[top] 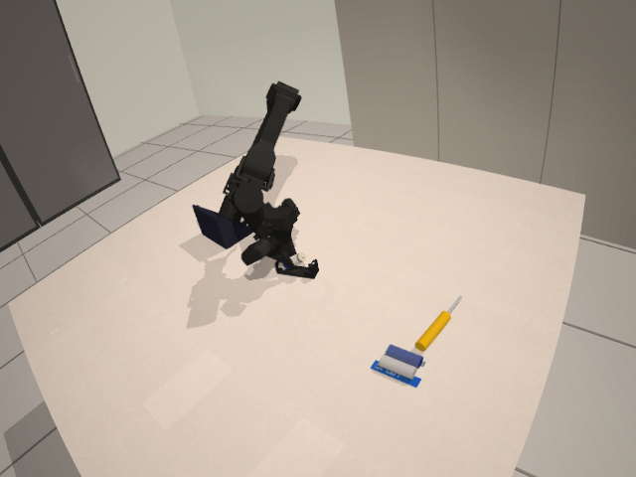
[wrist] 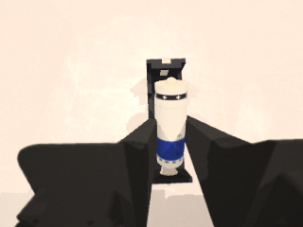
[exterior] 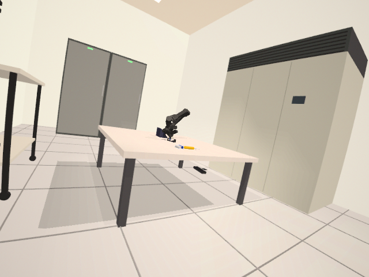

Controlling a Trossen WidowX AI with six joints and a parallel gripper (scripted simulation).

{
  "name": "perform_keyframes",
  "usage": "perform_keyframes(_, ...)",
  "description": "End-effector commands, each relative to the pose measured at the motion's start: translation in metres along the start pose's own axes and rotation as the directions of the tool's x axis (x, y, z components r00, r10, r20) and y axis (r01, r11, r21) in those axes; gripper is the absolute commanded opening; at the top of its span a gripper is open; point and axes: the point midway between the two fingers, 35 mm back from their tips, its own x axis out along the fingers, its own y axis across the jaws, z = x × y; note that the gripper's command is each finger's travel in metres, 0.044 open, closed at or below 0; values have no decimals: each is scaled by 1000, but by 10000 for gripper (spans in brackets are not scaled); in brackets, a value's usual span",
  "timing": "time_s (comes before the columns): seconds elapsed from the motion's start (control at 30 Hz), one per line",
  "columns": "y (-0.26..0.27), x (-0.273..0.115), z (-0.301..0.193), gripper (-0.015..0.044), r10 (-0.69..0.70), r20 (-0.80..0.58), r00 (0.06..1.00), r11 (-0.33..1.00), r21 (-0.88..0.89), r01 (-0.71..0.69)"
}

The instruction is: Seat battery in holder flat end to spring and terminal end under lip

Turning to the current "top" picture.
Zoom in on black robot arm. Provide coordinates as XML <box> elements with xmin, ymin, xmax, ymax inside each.
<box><xmin>215</xmin><ymin>81</ymin><xmax>301</xmax><ymax>235</ymax></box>

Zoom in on white and blue battery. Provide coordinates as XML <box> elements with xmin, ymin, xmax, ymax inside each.
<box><xmin>280</xmin><ymin>252</ymin><xmax>306</xmax><ymax>269</ymax></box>

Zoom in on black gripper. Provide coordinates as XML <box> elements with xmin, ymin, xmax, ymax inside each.
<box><xmin>240</xmin><ymin>202</ymin><xmax>297</xmax><ymax>267</ymax></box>

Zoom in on yellow-handled screwdriver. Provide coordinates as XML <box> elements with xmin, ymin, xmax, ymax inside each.
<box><xmin>415</xmin><ymin>296</ymin><xmax>462</xmax><ymax>352</ymax></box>

